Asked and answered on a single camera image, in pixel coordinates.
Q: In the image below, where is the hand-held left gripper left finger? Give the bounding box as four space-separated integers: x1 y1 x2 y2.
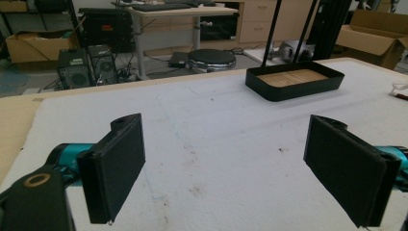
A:
47 113 146 225

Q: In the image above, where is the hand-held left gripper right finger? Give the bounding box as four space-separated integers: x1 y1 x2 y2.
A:
303 114 408 229

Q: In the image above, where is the black tray with wooden bottom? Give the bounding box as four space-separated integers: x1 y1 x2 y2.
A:
244 61 345 103

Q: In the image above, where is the flat black box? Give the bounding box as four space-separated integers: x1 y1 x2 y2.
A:
167 51 190 69

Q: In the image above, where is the grey device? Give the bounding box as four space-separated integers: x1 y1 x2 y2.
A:
268 38 316 64

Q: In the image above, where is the large open cardboard box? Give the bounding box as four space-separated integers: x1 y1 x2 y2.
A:
334 9 408 70

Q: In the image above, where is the large black equipment case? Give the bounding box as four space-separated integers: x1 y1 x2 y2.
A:
78 7 135 53

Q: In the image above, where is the low open cardboard box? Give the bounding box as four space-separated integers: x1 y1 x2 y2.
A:
4 29 81 64

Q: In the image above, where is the thin black stand pole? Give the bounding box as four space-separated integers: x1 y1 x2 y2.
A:
260 0 284 68
293 0 319 64

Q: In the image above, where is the round black disc base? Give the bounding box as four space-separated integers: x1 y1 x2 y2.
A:
187 48 238 73

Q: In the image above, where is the black keyboard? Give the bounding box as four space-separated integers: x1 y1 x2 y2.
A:
131 2 194 13

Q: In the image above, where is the white height-adjustable desk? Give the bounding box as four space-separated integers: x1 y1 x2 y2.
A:
127 5 239 81

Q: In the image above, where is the light wooden drawer cabinet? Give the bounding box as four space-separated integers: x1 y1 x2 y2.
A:
238 0 321 45

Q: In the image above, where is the black metal frame column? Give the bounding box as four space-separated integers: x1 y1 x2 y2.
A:
307 0 353 62

